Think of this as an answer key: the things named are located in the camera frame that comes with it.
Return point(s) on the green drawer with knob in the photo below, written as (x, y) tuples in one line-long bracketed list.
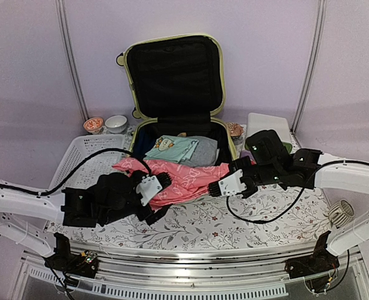
[(288, 146)]

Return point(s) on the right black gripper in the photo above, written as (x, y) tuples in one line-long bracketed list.
[(238, 163)]

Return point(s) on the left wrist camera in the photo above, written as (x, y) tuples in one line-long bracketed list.
[(150, 186)]

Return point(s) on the metal corner post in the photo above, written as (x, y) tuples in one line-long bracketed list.
[(71, 62), (312, 61)]

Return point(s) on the teal cartoon t-shirt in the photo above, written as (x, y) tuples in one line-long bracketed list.
[(172, 149)]

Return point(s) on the white ceramic bowl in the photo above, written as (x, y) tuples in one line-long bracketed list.
[(116, 124)]

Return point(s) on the right metal corner post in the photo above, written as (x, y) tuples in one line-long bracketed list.
[(312, 61)]

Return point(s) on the floral patterned tablecloth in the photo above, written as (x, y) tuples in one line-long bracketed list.
[(271, 217)]

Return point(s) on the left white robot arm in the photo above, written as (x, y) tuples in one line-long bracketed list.
[(42, 207)]

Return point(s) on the dark blue garment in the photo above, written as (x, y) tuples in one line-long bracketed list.
[(145, 143)]

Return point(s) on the grey folded garment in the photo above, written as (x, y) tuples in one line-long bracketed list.
[(205, 153)]

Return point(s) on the light green hard-shell suitcase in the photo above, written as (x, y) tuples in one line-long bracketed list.
[(177, 84)]

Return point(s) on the purple drawer with pink knob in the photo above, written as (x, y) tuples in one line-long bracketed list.
[(246, 153)]

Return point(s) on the pink bowl behind basket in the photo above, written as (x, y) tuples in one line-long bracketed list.
[(94, 125)]

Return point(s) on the pink printed garment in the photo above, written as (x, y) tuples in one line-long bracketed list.
[(188, 183)]

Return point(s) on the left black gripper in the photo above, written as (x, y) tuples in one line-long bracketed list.
[(145, 215)]

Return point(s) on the left metal corner post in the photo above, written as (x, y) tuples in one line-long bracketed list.
[(71, 62)]

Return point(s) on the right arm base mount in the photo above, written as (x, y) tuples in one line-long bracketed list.
[(319, 261)]

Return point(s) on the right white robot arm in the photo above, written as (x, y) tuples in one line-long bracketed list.
[(350, 176)]

